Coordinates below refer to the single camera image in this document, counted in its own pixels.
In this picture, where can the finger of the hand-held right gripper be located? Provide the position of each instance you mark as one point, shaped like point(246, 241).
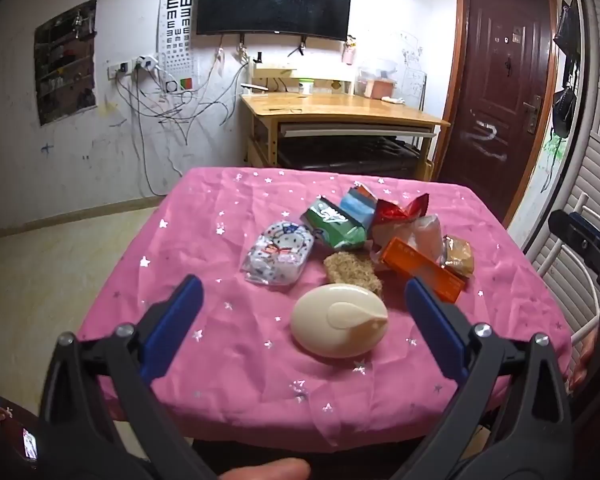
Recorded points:
point(580, 240)

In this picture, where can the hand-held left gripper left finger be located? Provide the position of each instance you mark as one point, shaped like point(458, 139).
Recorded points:
point(172, 330)

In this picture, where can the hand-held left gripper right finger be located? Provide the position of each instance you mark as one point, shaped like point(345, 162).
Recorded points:
point(437, 330)

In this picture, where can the orange cardboard box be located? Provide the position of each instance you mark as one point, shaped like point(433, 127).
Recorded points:
point(420, 267)

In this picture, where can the brown snack packet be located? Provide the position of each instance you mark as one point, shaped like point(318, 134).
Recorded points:
point(460, 257)

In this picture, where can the clear plastic bag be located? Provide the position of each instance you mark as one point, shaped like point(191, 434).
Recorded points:
point(420, 235)

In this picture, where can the cream oval soap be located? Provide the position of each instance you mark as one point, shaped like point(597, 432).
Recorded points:
point(330, 325)

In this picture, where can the red foil wrapper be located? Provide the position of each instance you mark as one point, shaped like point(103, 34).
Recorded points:
point(395, 212)

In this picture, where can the cartoon print tissue pack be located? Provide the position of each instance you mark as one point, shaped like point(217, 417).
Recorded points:
point(280, 252)

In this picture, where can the green snack packet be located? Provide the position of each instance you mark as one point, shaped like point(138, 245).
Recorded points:
point(335, 225)

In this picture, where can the blue snack packet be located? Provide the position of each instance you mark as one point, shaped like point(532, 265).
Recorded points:
point(357, 205)

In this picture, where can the person's right hand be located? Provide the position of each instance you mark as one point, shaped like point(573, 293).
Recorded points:
point(586, 362)

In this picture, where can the person's left hand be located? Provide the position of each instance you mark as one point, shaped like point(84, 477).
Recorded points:
point(265, 471)

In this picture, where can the white chair with red seat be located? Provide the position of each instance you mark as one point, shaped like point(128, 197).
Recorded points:
point(592, 317)

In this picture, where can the pink star tablecloth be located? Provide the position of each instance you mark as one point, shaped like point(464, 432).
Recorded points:
point(230, 360)

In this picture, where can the black hanging bag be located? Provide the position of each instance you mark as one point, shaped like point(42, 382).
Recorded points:
point(564, 112)
point(567, 30)

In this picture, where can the dark brown door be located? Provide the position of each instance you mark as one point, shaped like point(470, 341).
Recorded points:
point(495, 85)

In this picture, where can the smartphone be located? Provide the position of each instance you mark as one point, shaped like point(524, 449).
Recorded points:
point(30, 444)

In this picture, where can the white cloth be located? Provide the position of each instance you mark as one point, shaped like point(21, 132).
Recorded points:
point(393, 100)

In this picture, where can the wooden desk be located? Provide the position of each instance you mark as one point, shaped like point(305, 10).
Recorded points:
point(330, 105)

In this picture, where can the clear plastic container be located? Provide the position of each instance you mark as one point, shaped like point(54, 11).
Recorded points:
point(377, 82)

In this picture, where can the silver desk item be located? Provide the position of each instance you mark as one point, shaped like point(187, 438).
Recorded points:
point(255, 88)

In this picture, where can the white plug adapter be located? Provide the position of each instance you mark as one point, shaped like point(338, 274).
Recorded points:
point(146, 63)

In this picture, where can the wooden desktop shelf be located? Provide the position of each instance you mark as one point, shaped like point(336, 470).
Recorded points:
point(325, 80)

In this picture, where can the white jar green lid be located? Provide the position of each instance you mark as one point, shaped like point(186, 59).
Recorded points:
point(306, 87)

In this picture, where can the eye chart poster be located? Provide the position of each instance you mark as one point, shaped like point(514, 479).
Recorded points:
point(172, 35)

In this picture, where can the white wall socket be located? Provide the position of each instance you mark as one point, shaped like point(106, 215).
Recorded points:
point(118, 71)

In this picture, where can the dark wall niche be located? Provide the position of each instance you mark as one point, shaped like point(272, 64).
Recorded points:
point(65, 70)

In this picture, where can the pink wall figure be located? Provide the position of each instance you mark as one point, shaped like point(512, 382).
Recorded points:
point(350, 51)

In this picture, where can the black wall television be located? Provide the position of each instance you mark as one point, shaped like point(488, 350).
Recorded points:
point(275, 0)

